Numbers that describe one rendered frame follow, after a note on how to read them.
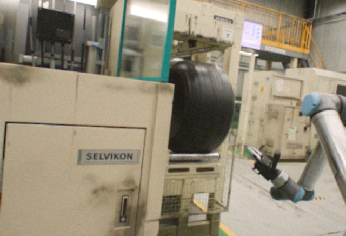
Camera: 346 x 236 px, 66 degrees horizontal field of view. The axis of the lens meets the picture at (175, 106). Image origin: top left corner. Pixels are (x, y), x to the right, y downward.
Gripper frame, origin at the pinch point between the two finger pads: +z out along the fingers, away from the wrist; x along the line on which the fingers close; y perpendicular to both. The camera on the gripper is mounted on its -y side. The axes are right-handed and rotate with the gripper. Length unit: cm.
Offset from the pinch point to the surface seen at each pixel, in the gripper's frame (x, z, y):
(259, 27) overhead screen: 460, 84, 30
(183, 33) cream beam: 32, 78, -12
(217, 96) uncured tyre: -5.4, 31.5, -12.5
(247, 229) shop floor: 76, -71, 112
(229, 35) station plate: 60, 57, -23
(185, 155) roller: -16.8, 22.7, 21.2
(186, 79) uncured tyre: -8, 49, -9
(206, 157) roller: -7.4, 12.8, 19.7
